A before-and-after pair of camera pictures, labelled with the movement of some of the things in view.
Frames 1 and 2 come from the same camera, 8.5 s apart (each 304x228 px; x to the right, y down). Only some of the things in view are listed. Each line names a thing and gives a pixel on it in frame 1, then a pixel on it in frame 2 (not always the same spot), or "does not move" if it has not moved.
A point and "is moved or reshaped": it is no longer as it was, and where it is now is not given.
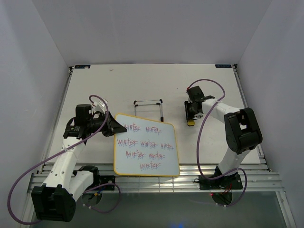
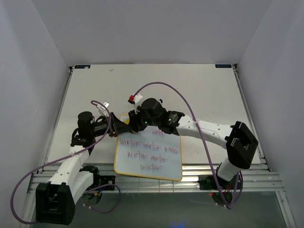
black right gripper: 189,116 -> 134,117
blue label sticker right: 223,66 does not move
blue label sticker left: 82,66 does not move
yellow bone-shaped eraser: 191,123 is moved or reshaped
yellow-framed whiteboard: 148,147 does not move
